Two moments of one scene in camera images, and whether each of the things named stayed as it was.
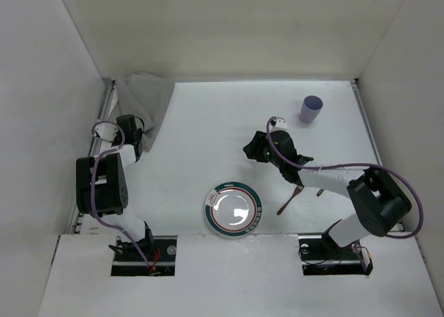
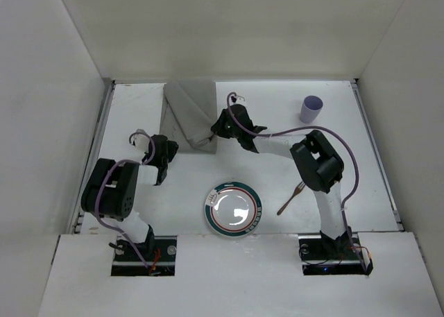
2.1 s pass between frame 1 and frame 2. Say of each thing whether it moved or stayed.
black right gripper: moved
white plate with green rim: stayed
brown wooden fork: stayed
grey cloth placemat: moved
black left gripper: moved
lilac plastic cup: stayed
